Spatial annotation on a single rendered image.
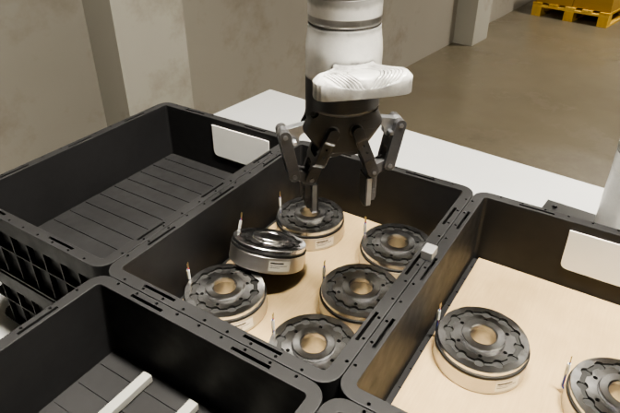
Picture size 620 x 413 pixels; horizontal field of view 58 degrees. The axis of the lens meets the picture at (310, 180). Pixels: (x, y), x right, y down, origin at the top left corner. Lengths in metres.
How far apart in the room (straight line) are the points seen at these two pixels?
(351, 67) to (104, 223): 0.55
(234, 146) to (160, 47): 1.22
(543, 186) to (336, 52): 0.88
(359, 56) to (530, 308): 0.42
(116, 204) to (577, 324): 0.71
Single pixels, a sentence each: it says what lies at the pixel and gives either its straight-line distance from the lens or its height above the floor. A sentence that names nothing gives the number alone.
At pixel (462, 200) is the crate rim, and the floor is 0.93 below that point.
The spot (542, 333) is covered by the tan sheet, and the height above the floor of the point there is 0.83.
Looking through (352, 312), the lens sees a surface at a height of 0.86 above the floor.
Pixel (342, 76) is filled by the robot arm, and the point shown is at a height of 1.17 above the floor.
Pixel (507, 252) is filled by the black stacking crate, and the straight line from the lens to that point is 0.83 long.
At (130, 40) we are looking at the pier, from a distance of 2.09.
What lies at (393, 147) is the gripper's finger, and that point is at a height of 1.06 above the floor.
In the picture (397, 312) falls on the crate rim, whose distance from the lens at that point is 0.59.
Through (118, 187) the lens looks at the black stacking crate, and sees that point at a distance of 1.03.
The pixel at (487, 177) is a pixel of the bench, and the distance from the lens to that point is 1.33.
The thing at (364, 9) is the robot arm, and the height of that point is 1.21.
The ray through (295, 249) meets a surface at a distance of 0.74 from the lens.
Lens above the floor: 1.33
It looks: 30 degrees down
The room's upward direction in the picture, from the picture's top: straight up
